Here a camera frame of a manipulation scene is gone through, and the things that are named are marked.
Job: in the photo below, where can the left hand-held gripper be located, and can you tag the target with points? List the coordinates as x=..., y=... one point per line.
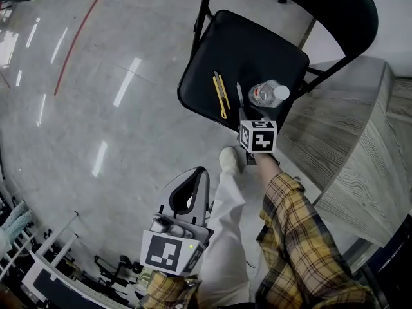
x=164, y=253

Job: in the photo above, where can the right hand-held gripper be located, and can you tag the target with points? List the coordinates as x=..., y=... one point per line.
x=262, y=138

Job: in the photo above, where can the yellow utility knife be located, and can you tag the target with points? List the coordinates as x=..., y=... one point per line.
x=221, y=95

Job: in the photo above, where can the clear plastic water bottle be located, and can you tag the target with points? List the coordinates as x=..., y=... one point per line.
x=267, y=93

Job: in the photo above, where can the person's left forearm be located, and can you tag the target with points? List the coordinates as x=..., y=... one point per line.
x=164, y=288

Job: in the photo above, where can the person's right forearm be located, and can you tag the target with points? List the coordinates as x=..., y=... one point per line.
x=289, y=220

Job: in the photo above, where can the grey wooden desk with shelves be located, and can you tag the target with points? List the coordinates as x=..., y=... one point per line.
x=322, y=124

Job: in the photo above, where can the person's white shoe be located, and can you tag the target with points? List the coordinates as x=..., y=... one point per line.
x=229, y=159

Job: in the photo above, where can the person's white trousers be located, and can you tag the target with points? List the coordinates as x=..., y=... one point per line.
x=225, y=237

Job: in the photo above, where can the black folding chair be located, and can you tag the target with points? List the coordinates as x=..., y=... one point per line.
x=244, y=50

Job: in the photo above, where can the teal dotted cloth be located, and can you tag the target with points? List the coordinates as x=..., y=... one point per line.
x=16, y=220

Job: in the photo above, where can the white metal frame table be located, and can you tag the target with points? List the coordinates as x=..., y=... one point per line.
x=42, y=269

